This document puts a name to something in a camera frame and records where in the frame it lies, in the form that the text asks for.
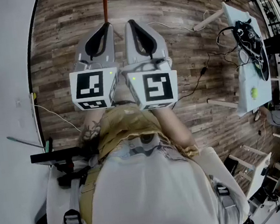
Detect white floor cable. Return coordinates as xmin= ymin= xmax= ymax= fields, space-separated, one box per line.
xmin=146 ymin=7 xmax=225 ymax=37

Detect black clamp mount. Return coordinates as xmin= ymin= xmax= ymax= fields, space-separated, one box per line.
xmin=54 ymin=158 xmax=94 ymax=190

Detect small white table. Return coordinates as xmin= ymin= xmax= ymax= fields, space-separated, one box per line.
xmin=227 ymin=140 xmax=280 ymax=221

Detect black floor bag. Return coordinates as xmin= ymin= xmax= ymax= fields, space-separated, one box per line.
xmin=223 ymin=154 xmax=241 ymax=178

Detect person's khaki overalls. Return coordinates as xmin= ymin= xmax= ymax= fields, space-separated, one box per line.
xmin=68 ymin=97 xmax=208 ymax=224

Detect person's white t-shirt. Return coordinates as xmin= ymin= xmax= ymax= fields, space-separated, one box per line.
xmin=38 ymin=124 xmax=252 ymax=224

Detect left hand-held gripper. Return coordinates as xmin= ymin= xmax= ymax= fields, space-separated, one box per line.
xmin=63 ymin=22 xmax=124 ymax=113

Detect green-handled metal tool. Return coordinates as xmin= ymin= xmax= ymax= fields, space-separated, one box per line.
xmin=6 ymin=131 xmax=55 ymax=158

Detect person's left forearm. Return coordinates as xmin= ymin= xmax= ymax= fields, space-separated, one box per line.
xmin=75 ymin=107 xmax=111 ymax=155

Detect white table with wooden legs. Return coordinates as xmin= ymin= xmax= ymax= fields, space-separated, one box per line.
xmin=190 ymin=0 xmax=275 ymax=121

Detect black cable with adapter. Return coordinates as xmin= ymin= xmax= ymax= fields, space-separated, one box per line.
xmin=165 ymin=48 xmax=249 ymax=110

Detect person's right forearm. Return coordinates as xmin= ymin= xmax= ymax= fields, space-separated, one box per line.
xmin=152 ymin=103 xmax=199 ymax=157

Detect black flat tablet device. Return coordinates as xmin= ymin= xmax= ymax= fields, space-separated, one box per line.
xmin=30 ymin=143 xmax=101 ymax=168

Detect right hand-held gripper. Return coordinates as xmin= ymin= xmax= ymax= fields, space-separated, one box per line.
xmin=114 ymin=15 xmax=182 ymax=113

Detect thin white cable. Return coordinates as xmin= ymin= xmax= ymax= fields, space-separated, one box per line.
xmin=34 ymin=99 xmax=82 ymax=137

